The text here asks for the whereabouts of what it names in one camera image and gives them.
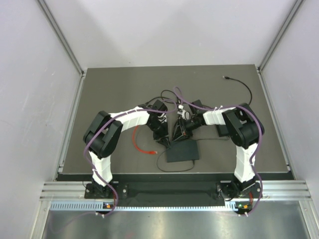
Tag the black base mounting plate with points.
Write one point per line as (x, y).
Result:
(170, 190)

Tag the black network switch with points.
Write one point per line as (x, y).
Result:
(180, 151)

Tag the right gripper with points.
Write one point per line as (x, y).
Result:
(180, 133)

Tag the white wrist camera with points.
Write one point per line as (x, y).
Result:
(162, 118)
(185, 115)

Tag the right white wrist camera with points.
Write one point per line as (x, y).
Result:
(185, 115)

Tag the black power adapter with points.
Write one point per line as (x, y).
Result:
(222, 130)

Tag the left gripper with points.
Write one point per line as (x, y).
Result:
(161, 138)

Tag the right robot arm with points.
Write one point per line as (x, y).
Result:
(238, 123)

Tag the aluminium front rail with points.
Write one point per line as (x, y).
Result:
(69, 196)

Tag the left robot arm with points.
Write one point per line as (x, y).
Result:
(102, 136)

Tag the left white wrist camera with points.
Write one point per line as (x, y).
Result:
(162, 118)

